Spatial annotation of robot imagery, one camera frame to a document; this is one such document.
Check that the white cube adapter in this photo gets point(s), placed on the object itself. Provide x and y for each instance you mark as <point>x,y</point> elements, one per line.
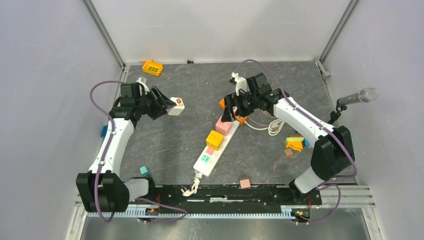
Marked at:
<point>178,108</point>

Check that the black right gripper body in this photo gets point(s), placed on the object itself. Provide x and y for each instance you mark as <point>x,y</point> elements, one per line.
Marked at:
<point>245,103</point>

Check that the blue wall clip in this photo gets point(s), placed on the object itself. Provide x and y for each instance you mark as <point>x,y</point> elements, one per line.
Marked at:
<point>104,131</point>

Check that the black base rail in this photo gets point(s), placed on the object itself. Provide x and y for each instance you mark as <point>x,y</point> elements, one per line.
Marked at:
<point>230,198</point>

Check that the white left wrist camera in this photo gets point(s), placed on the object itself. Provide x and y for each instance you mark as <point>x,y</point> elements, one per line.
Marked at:
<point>143,86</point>

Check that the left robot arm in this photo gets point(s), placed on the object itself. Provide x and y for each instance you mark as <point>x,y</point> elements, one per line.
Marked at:
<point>100,188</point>

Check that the wooden letter cube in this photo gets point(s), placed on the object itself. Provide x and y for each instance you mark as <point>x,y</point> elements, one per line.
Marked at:
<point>288,153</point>

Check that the pink cube socket adapter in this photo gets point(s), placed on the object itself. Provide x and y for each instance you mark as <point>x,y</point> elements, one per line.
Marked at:
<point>222,127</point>

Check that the colourful toy block stack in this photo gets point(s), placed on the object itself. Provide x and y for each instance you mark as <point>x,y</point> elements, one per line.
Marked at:
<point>297,143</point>

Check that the teal plug adapter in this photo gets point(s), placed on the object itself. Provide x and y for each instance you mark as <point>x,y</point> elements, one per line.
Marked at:
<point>145,173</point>

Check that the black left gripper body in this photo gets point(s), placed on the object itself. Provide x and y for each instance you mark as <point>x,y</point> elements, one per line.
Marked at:
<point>153,109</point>

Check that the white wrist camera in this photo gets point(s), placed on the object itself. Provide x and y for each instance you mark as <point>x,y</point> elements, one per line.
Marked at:
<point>143,86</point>
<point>240,83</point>

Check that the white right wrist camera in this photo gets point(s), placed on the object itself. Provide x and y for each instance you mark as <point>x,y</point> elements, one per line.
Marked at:
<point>240,83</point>

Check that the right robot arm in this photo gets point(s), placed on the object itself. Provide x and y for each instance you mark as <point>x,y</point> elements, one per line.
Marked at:
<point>332,146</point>

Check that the yellow cube socket adapter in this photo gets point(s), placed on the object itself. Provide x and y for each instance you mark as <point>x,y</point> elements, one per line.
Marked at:
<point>214,140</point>

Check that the white multicolour power strip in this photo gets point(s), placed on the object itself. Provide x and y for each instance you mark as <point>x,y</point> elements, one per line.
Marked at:
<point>209,158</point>

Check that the yellow toy brick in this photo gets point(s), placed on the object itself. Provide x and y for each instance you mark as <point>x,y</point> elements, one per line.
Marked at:
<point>152,68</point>

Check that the small pink plug adapter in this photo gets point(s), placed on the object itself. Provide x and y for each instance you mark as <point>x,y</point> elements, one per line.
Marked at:
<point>244,182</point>

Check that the grey microphone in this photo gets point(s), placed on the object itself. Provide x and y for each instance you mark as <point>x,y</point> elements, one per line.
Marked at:
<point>365,95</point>

